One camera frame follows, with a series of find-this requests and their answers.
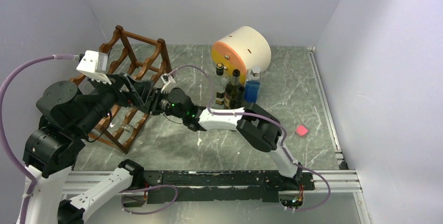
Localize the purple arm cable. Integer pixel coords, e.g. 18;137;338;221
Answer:
0;54;81;224
168;64;332;212

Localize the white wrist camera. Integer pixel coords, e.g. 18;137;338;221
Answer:
76;50;112;84
161;74;177;94

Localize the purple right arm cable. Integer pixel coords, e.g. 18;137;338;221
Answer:
168;64;332;212

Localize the clear bottle with black cap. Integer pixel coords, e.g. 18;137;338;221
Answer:
215;63;228;105

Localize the cream orange yellow cylinder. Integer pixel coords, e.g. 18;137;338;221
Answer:
211;26;272;84

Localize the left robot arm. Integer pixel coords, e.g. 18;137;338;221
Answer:
18;74;155;223

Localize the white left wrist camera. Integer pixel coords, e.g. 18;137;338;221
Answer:
76;50;112;84

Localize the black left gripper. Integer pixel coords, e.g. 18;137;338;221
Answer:
75;68;155;135

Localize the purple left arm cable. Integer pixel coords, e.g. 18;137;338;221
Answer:
0;54;81;224

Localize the brown wooden wine rack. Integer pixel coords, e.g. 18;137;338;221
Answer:
87;25;172;154

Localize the aluminium frame rail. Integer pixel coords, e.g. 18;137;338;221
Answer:
87;167;370;223

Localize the dark wine bottle behind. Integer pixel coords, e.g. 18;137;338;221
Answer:
224;69;245;109

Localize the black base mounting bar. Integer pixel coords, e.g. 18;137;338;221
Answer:
114;160;316;205

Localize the pink eraser block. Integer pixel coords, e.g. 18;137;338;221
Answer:
295;124;309;137

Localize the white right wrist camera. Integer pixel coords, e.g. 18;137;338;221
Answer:
161;74;177;94

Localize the clear glass wine bottle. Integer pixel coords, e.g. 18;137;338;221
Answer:
107;121;134;136

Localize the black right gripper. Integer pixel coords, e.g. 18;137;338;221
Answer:
133;87;185;120

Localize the blue bottle with silver cap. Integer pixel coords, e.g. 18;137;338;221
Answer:
244;66;261;103

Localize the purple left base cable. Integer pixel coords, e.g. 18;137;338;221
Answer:
121;184;179;216

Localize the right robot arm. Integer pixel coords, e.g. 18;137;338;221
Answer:
142;88;302;190

